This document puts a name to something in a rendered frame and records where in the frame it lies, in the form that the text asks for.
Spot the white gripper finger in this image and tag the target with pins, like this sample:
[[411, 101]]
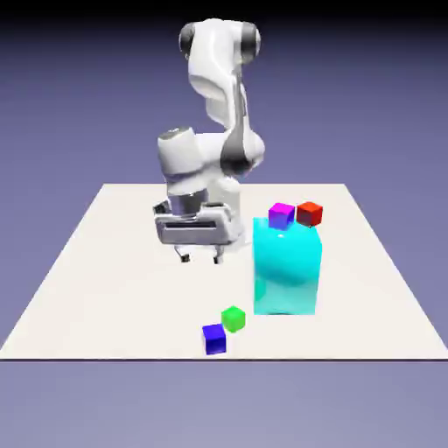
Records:
[[182, 254], [217, 254]]

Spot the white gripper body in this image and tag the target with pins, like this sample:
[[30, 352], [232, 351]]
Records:
[[196, 229]]

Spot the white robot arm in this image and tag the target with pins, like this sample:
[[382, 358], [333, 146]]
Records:
[[210, 70]]

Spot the small green cube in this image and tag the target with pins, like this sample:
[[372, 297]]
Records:
[[233, 318]]

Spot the small purple cube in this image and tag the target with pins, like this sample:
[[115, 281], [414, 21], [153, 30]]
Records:
[[281, 215]]

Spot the small blue cube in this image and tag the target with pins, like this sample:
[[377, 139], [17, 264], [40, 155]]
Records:
[[214, 338]]

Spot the small red cube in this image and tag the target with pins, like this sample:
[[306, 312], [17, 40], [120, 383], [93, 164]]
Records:
[[309, 213]]

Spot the large cyan box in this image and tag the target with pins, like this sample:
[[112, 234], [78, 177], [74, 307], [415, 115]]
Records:
[[287, 269]]

